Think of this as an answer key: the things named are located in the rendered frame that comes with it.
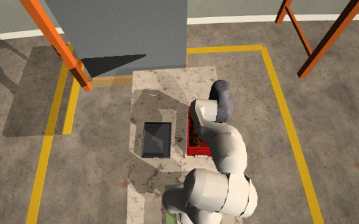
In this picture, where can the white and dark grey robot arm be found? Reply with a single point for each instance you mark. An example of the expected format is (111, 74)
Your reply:
(205, 195)

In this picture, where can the red plastic crate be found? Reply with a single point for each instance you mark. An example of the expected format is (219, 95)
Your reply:
(191, 150)

